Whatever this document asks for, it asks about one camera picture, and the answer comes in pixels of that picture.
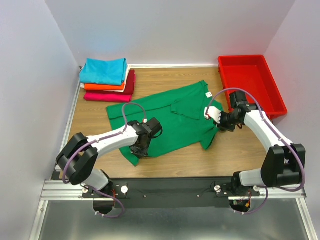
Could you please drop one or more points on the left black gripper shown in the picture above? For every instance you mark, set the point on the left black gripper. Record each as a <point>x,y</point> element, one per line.
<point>143,153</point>

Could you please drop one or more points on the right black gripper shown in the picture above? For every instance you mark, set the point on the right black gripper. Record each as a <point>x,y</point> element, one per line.
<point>221,125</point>

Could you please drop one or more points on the green t shirt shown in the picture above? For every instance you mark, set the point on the green t shirt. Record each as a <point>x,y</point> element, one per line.
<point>181,114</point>

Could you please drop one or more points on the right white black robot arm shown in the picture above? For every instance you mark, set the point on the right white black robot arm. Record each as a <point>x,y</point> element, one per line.
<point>284,164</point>

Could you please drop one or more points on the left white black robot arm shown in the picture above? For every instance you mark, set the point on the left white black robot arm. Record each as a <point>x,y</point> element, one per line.
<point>78,158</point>

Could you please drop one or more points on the red plastic bin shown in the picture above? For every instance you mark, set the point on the red plastic bin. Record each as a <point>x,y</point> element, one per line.
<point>252,74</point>

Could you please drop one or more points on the folded dark red t shirt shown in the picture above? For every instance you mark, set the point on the folded dark red t shirt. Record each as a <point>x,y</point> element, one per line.
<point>130,83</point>

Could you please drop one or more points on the folded pink t shirt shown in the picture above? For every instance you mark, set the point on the folded pink t shirt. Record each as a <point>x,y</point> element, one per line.
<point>107,97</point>

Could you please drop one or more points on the folded cyan t shirt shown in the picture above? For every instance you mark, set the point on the folded cyan t shirt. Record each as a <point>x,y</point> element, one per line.
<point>112,72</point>

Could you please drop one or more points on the folded orange t shirt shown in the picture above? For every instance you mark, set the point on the folded orange t shirt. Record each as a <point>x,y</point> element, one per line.
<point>102,87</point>

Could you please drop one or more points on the folded white t shirt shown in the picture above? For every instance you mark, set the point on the folded white t shirt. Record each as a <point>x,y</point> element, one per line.
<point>125,79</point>

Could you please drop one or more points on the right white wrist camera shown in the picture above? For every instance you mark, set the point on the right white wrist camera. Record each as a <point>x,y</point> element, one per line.
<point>213,113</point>

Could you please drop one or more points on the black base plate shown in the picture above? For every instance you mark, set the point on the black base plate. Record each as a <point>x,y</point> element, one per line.
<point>174,192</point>

